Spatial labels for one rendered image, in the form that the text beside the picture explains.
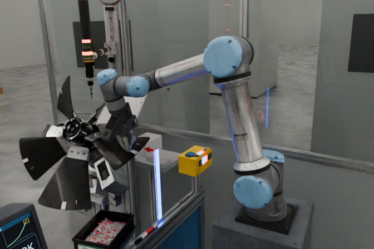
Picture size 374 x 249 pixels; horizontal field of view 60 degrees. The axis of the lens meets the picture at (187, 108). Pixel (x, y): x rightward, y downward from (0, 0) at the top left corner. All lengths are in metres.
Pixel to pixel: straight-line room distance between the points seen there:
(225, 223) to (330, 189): 0.83
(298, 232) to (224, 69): 0.61
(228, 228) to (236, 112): 0.43
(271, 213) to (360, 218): 0.81
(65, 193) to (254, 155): 0.87
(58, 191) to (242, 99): 0.93
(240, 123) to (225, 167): 1.09
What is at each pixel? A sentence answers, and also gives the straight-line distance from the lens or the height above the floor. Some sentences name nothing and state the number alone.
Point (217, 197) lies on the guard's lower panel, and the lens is 2.19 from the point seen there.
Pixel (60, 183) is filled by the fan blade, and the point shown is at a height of 1.02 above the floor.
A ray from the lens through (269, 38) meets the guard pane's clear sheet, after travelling 1.80.
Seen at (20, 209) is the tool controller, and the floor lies 1.25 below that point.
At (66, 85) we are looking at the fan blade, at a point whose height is 1.38.
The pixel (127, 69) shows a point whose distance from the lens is 2.30.
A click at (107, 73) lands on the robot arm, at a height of 1.51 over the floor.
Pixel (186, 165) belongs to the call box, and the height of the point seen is 1.03.
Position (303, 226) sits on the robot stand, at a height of 1.00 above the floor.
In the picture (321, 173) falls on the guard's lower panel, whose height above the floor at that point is 0.91.
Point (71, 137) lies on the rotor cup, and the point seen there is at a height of 1.19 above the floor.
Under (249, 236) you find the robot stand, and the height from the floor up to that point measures 0.99.
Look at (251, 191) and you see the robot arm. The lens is 1.04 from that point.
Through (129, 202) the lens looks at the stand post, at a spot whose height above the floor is 0.64.
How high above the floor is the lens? 1.69
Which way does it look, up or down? 15 degrees down
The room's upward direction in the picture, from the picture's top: 1 degrees counter-clockwise
